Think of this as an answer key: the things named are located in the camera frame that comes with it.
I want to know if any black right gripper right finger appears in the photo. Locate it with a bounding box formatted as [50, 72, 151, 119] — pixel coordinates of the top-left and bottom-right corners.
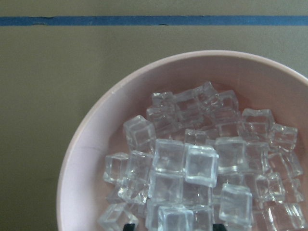
[212, 224, 226, 231]

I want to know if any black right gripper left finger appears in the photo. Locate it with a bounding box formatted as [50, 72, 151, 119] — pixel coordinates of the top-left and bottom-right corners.
[122, 223, 136, 231]

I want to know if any clear ice cube pile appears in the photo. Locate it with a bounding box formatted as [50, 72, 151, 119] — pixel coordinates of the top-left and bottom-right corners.
[98, 82, 308, 231]

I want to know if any pink bowl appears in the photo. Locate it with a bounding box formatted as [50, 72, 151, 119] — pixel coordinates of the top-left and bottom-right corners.
[57, 51, 308, 231]

